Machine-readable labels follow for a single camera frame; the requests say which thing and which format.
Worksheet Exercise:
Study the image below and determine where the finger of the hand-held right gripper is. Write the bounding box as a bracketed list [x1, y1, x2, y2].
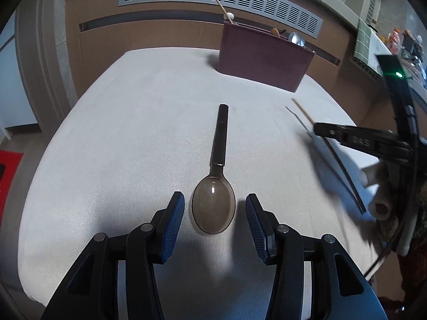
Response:
[313, 122, 412, 166]

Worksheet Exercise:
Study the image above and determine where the green tiled box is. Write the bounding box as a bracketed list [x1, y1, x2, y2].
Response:
[353, 18, 378, 65]

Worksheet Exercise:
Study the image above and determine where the thin black cable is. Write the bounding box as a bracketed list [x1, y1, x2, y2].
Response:
[363, 203, 416, 279]

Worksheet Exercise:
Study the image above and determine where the black chopstick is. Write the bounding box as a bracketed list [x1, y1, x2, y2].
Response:
[326, 142, 366, 214]

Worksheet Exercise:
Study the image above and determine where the person's right forearm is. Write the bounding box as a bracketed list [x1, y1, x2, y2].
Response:
[378, 173, 427, 320]

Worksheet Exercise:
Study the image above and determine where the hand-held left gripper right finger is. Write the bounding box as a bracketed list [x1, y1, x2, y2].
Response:
[245, 193, 389, 320]

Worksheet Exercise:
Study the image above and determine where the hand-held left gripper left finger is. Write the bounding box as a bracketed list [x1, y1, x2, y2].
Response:
[40, 191, 185, 320]

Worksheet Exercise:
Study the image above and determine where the maroon utensil holder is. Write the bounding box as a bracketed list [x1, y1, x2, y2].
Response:
[218, 21, 316, 93]

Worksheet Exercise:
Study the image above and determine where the wooden chopstick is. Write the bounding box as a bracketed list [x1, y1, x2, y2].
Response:
[214, 0, 234, 25]
[291, 98, 316, 126]

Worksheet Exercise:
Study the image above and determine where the orange bottle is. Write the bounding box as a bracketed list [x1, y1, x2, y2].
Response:
[388, 27, 402, 54]

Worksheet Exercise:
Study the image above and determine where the smoke spoon with black handle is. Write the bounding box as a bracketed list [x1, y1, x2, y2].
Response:
[191, 104, 237, 234]

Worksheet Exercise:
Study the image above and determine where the person's right hand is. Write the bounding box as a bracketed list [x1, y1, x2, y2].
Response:
[362, 162, 393, 221]

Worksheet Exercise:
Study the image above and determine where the red floor mat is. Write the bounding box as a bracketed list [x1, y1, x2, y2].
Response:
[0, 150, 25, 214]

